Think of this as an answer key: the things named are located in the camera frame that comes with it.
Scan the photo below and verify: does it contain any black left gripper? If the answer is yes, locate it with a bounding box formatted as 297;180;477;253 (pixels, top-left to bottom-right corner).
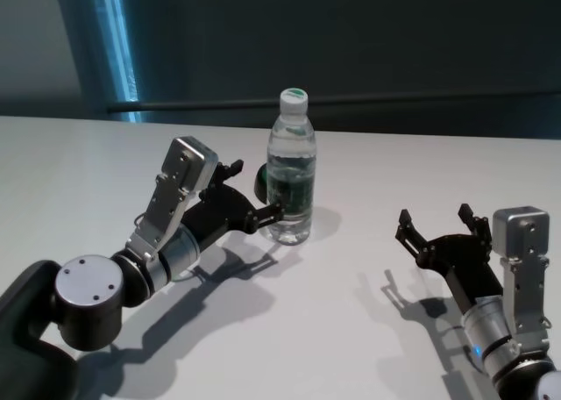
181;158;285;248

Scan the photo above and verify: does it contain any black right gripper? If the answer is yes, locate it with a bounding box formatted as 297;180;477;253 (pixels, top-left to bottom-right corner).
394;203;505;316

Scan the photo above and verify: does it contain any clear water bottle green label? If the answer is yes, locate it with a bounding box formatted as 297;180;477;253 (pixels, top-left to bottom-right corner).
265;88;317;246

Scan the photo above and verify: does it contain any grey handrail bar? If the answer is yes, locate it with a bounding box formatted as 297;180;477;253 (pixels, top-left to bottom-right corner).
107;96;561;112

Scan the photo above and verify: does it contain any narrow glass window strip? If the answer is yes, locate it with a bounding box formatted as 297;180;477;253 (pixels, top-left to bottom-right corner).
89;0;144;124

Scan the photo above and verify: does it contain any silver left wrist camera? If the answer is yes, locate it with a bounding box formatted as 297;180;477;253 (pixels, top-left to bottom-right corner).
126;136;219;263

